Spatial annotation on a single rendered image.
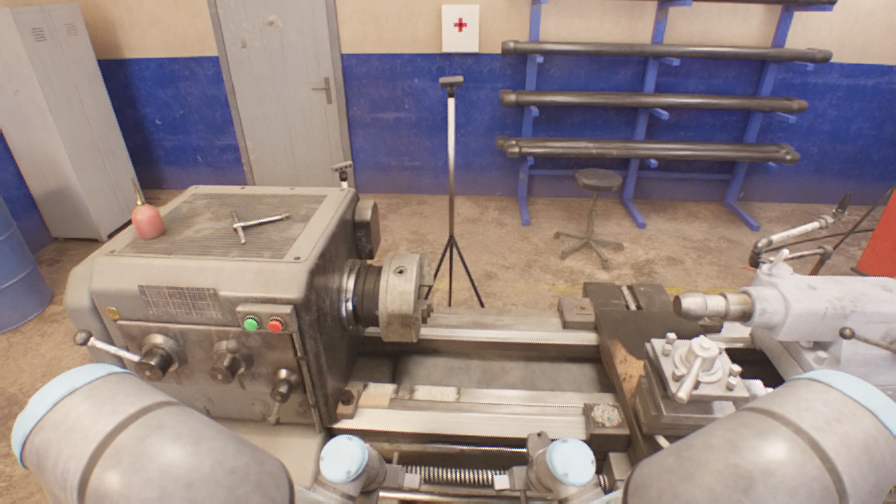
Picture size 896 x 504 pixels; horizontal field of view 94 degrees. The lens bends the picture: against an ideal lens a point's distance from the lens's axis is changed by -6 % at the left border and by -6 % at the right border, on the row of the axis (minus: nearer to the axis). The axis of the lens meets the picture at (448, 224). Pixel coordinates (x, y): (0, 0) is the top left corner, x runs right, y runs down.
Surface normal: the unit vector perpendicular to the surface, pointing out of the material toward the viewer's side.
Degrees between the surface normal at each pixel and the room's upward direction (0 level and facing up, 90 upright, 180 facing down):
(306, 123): 90
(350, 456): 20
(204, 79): 90
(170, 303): 90
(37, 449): 55
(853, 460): 35
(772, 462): 25
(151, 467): 30
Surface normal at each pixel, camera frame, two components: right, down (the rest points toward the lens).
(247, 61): -0.07, 0.48
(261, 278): -0.05, -0.28
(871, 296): 0.00, -0.88
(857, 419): 0.09, -0.73
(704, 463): -0.62, -0.73
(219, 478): 0.68, -0.50
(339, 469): -0.15, -0.68
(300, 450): -0.04, -0.48
